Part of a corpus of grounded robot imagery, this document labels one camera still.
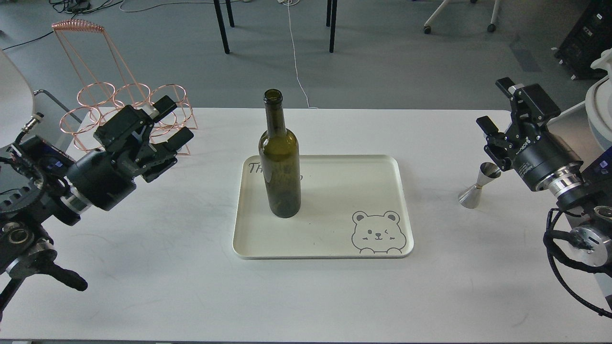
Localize copper wire wine rack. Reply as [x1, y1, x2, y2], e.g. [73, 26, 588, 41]
[52, 19, 198, 152]

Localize black equipment case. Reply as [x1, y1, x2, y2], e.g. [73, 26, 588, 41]
[554, 0, 612, 80]

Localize white chair left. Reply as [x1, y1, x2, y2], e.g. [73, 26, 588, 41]
[0, 52, 74, 151]

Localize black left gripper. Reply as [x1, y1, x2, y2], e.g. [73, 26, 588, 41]
[66, 96, 193, 211]

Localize white floor cable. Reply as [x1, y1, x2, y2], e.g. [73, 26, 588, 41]
[280, 0, 320, 109]

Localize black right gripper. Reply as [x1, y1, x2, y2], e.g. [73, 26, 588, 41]
[476, 77, 583, 191]

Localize steel double jigger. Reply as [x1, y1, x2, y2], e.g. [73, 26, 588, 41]
[458, 162, 502, 209]

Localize black floor cables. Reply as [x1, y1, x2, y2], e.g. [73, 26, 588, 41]
[0, 0, 125, 52]

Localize white chair right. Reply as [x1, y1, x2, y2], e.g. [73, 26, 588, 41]
[545, 48, 612, 158]

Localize black table legs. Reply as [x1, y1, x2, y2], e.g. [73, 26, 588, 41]
[213, 0, 338, 54]

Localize white chair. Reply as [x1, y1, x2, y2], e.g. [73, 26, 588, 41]
[0, 52, 74, 151]
[545, 48, 612, 158]

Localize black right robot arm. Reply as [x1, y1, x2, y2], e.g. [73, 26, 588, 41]
[476, 77, 612, 318]

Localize dark green wine bottle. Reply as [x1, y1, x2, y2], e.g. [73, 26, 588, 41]
[258, 89, 301, 218]

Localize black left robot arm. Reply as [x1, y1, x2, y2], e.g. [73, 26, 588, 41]
[1, 96, 193, 311]

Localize cream tray with bear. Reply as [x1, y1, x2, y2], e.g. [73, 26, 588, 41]
[232, 155, 415, 259]

